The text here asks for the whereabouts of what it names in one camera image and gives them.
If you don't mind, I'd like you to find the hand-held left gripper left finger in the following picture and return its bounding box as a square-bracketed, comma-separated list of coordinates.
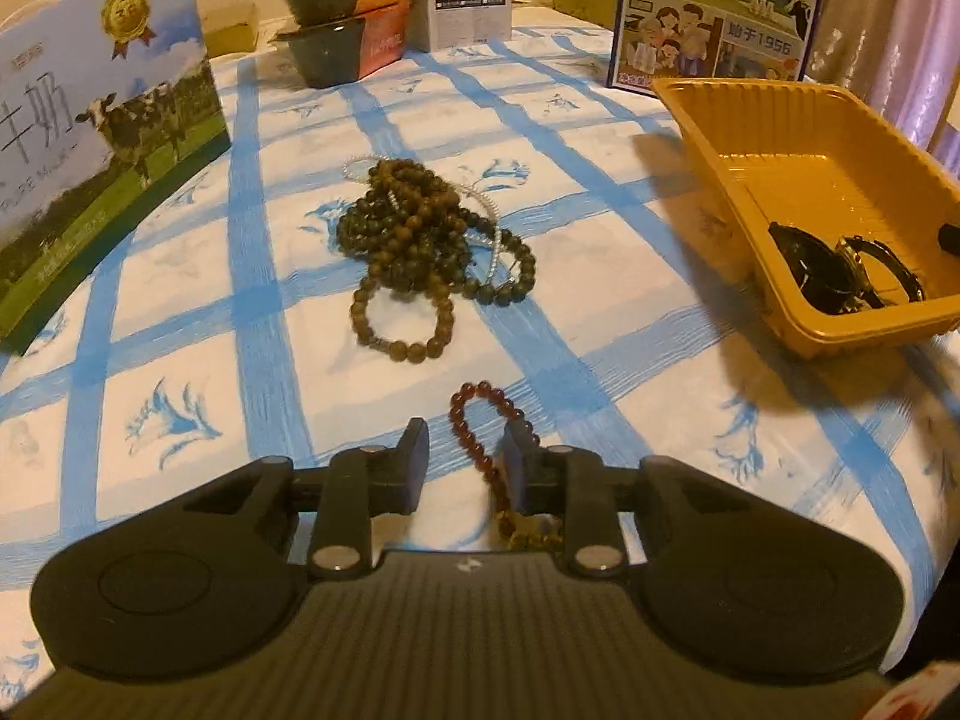
[180, 416, 432, 580]

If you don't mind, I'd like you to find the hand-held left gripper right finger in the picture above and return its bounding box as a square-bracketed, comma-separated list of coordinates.
[501, 420, 758, 578]

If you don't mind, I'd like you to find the red bead bracelet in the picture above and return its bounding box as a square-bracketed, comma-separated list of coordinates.
[448, 382, 563, 550]

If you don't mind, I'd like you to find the pile of dark bead bracelets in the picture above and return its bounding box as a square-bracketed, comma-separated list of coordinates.
[336, 159, 538, 308]

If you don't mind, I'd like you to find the black strap wristwatch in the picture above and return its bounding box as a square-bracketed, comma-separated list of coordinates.
[769, 221, 852, 314]

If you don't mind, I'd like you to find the metal band wristwatch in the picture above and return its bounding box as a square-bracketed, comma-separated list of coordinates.
[834, 235, 928, 310]

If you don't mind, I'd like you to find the yellow plastic tray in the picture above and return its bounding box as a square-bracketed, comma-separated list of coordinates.
[651, 76, 960, 359]

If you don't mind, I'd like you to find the blue checked tablecloth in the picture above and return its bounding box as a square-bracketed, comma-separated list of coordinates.
[0, 26, 960, 698]

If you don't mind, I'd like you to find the black food bowl red label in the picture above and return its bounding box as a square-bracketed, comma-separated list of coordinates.
[274, 0, 412, 89]

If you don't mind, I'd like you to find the cow print milk box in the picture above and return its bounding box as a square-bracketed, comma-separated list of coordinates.
[0, 0, 232, 357]

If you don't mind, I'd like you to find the red white patterned fabric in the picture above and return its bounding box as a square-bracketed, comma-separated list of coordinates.
[877, 660, 960, 720]

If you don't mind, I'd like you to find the low cardboard box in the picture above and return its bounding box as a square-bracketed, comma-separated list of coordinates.
[202, 4, 260, 57]

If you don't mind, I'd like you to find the tall blue milk carton box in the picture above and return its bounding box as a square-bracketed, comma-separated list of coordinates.
[606, 0, 830, 95]

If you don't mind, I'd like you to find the pink curtain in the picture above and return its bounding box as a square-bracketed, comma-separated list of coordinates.
[806, 0, 960, 181]

